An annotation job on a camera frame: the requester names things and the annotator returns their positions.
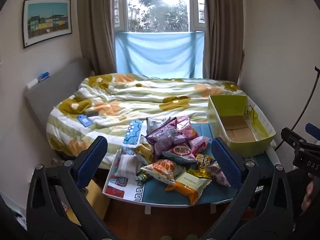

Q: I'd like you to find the light blue cloth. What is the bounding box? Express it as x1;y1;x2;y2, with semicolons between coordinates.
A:
114;31;205;79

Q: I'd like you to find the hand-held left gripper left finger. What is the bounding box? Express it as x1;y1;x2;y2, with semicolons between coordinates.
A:
26;135;118;240

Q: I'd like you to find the plain white packet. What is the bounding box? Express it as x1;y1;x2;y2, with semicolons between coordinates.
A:
115;154;139;179

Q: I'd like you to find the yellow-green cardboard box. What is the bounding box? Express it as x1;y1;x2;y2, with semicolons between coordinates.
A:
207;94;275;157

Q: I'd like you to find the person's right hand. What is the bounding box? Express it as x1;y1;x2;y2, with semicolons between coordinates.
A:
301;172;320;212

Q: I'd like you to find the brown curtain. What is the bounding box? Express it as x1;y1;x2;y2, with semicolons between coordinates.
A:
76;0;118;77
202;0;244;84

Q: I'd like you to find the black cable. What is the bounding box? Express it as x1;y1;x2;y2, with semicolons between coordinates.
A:
275;66;320;152

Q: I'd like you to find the grey headboard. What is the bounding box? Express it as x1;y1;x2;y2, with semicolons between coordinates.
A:
24;57;94;160

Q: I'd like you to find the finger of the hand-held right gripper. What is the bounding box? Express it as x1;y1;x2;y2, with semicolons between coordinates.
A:
305;123;320;137
280;127;308;153

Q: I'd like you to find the grey white snack packet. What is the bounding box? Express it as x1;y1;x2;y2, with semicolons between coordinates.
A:
146;117;170;135

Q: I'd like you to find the pale purple snack packet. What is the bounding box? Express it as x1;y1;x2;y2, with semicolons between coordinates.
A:
207;161;232;187

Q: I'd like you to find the dark green snack packet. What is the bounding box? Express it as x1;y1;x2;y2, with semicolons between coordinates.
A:
136;171;153;183

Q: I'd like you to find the small pink snack packet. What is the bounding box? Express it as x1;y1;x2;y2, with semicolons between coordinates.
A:
188;135;210;155

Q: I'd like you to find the cream orange snack packet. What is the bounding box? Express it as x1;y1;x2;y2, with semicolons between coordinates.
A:
165;171;213;205

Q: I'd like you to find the window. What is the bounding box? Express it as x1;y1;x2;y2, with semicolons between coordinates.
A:
114;0;207;34

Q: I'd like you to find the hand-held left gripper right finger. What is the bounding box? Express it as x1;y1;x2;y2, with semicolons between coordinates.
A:
207;137;294;240

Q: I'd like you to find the dark purple snack packet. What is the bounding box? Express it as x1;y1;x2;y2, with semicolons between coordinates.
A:
145;117;179;160

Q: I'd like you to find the floral striped blanket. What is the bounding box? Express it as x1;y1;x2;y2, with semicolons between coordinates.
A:
46;73;248;169

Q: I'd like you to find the brown gold snack packet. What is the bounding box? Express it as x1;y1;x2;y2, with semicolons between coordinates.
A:
186;153;214;179

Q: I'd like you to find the yellow potato chips packet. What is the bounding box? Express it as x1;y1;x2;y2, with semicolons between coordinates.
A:
134;135;155;165

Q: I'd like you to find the white red blue snack packet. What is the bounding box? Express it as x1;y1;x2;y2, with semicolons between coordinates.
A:
162;144;198;165

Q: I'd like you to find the yellow cushion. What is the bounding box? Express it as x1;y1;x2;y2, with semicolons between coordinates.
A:
66;179;110;220

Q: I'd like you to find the framed wall picture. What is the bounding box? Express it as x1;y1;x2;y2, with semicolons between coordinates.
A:
22;0;73;49

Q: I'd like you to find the blue card on bed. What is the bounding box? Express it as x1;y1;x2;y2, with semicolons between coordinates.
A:
77;114;93;128

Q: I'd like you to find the large pink snack packet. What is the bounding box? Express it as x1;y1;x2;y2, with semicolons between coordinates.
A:
175;116;199;143

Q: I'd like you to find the white table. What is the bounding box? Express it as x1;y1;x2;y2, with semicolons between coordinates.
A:
102;120;278;214

